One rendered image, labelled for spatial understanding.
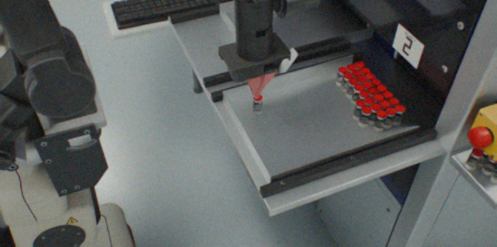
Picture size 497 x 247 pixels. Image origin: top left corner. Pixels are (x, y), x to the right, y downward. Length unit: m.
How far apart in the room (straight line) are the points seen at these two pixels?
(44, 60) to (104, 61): 2.13
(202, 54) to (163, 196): 0.93
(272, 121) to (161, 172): 1.12
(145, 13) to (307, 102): 0.64
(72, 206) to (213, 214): 0.97
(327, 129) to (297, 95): 0.12
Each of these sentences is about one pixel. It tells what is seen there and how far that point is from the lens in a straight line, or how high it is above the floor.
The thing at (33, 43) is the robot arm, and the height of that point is 1.31.
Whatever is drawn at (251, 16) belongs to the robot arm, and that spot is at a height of 1.26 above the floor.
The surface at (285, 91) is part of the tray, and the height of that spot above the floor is 0.88.
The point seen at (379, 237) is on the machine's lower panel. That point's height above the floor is 0.40.
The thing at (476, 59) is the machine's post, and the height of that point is 1.10.
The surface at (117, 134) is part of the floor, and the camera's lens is 2.28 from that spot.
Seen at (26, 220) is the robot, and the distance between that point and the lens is 1.04.
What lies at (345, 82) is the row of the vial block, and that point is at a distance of 1.10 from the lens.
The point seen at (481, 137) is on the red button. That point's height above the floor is 1.01.
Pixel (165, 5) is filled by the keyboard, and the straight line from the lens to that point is 1.53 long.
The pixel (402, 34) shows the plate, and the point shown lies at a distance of 1.07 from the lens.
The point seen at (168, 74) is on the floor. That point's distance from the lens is 2.55.
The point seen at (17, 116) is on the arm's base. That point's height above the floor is 1.20.
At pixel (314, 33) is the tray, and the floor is 0.88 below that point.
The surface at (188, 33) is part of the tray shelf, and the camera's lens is 1.30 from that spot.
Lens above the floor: 1.63
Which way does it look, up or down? 44 degrees down
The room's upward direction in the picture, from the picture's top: straight up
